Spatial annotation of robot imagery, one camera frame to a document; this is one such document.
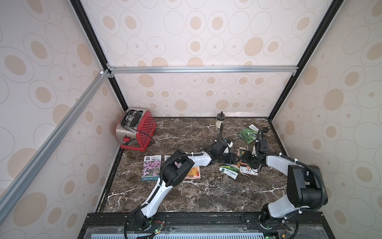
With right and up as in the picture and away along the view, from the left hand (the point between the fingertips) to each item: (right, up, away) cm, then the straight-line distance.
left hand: (241, 160), depth 90 cm
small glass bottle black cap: (-10, +27, +16) cm, 33 cm away
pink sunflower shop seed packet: (-29, -8, 0) cm, 30 cm away
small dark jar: (+19, +18, +10) cm, 28 cm away
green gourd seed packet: (-6, -7, 0) cm, 9 cm away
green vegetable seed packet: (+12, +15, +19) cm, 27 cm away
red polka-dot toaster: (-64, +19, -1) cm, 67 cm away
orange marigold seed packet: (+3, -6, +2) cm, 7 cm away
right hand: (+6, 0, +5) cm, 8 cm away
